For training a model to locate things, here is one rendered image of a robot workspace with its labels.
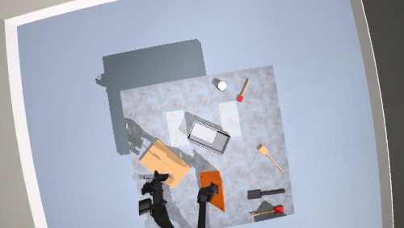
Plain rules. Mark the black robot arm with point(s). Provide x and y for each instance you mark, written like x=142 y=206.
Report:
x=158 y=208

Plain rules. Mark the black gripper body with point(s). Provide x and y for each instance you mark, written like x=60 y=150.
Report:
x=158 y=180

